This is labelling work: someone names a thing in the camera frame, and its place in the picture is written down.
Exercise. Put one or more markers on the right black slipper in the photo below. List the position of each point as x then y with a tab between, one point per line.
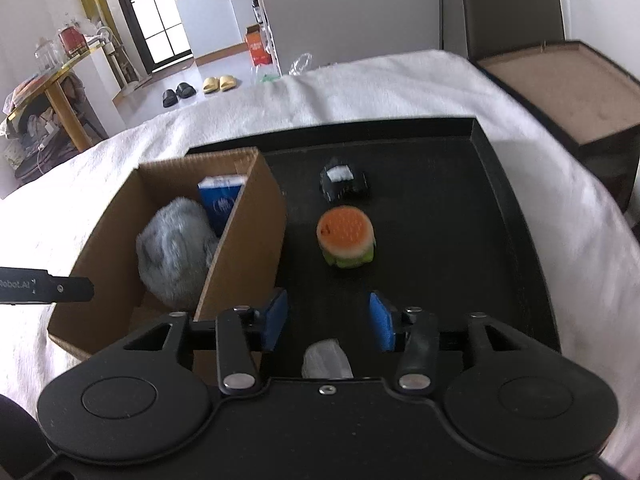
185	90

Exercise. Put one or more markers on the blue tissue pack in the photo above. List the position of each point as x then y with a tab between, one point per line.
218	196

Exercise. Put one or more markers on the grey fluffy plush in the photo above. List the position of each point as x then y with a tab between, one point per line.
175	251

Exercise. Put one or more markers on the plush hamburger toy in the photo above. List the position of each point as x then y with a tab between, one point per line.
346	237

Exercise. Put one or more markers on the white fluffy blanket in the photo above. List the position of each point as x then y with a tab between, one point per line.
587	251

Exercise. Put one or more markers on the orange cardboard box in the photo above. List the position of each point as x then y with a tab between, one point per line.
256	46

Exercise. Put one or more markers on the white kitchen cabinet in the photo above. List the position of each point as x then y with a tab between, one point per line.
215	28

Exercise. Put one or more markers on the left yellow slipper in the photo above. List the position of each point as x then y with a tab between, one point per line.
211	85

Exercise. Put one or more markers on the right yellow slipper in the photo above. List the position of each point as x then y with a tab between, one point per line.
227	82

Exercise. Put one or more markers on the round gold-rimmed table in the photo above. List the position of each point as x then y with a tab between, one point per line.
50	121

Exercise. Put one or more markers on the brown framed board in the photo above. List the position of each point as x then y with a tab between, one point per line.
588	103

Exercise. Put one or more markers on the clear plastic bag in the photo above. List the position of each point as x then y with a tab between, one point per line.
301	65

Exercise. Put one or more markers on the black white soft cube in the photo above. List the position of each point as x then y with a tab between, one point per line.
341	182

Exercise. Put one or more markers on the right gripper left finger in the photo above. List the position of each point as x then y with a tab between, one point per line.
235	335

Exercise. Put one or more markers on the black slipper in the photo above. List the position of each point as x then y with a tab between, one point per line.
185	90
169	98

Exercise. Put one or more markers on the left black slipper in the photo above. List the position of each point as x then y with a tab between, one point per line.
169	98

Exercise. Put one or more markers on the brown cardboard box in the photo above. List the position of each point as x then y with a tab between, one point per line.
242	273

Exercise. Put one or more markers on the black shallow tray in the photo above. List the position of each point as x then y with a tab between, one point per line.
450	238

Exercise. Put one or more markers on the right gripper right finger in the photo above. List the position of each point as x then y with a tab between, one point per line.
411	336

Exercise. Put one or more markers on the red tin box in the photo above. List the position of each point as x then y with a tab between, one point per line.
72	40

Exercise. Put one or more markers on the white soft item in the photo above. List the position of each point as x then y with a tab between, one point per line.
326	360

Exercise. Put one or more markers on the green plastic bag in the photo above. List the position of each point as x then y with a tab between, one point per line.
262	77

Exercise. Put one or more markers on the dark upholstered panel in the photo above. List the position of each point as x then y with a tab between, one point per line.
496	26

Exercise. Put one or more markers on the glass jar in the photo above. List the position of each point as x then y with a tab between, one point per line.
48	55

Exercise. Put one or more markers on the yellow slipper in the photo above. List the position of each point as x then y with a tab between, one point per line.
227	82
211	85

